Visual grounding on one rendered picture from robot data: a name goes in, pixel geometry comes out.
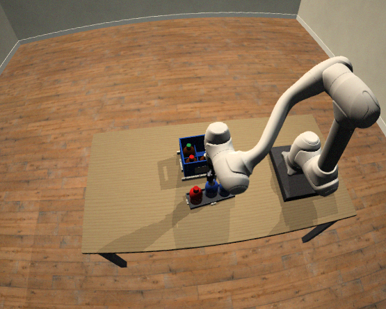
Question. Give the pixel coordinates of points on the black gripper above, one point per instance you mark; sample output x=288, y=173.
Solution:
x=211, y=175

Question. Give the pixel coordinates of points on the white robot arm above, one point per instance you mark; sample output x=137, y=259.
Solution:
x=354, y=104

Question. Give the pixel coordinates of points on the brown bottle with red cap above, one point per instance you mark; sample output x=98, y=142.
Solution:
x=191, y=159

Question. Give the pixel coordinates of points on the blue bottle with grey label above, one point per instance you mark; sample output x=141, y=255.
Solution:
x=223, y=192

